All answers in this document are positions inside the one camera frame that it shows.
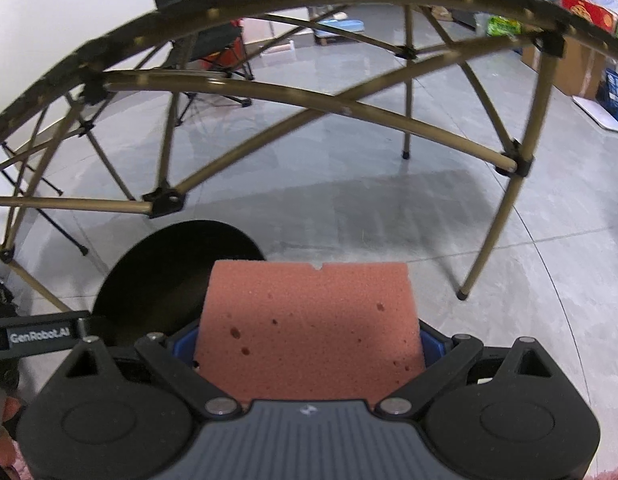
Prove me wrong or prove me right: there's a green plastic bag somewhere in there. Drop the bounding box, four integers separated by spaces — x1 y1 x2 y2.
486 15 522 38

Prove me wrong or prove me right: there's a pink sponge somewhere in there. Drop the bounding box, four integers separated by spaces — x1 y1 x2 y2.
193 260 424 406

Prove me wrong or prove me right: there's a blue plastic crate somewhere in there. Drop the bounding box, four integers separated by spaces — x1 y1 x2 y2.
596 67 618 128

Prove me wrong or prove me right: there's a black folding chair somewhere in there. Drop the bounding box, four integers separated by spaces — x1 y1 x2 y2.
159 20 255 126

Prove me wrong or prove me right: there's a pink fluffy rug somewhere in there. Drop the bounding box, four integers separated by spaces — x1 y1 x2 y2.
0 430 32 480

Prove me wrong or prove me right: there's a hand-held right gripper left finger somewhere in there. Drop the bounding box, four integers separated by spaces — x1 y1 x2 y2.
63 327 242 418

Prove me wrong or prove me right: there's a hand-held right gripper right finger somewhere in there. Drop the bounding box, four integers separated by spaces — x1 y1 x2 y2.
375 322 560 416

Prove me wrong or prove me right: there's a tan folding table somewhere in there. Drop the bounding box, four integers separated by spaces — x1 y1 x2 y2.
0 0 618 311

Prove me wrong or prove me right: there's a black round bin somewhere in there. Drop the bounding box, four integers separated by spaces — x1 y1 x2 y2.
91 220 265 348

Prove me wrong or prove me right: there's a black tripod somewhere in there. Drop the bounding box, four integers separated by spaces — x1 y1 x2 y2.
0 140 90 256

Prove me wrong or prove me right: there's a brown cardboard box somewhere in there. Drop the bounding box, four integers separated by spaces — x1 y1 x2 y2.
522 35 607 98

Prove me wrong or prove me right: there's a red box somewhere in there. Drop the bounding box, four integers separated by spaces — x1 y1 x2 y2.
559 0 618 31

